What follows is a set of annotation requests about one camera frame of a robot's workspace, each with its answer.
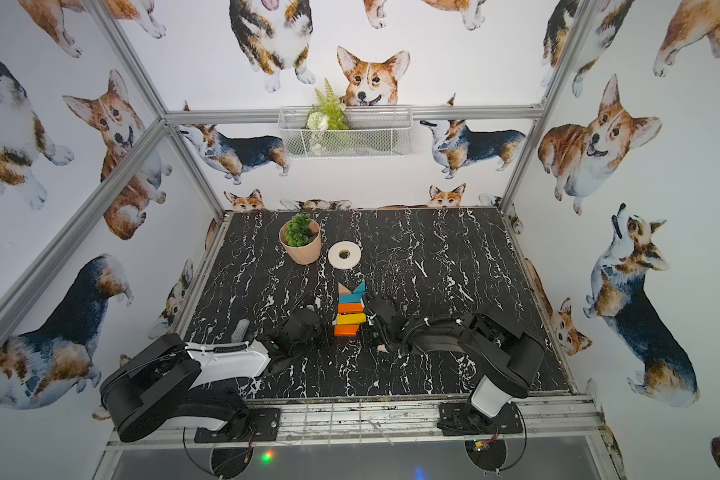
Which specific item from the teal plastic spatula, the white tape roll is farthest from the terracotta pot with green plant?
the teal plastic spatula

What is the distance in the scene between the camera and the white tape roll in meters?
1.07

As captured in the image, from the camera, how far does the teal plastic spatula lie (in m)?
0.90

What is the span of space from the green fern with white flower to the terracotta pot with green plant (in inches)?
10.1

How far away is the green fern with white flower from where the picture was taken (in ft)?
2.66

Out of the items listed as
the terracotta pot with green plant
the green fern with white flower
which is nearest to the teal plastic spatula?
the terracotta pot with green plant

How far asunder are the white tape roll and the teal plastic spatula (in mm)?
330

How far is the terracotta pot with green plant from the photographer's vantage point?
0.97m
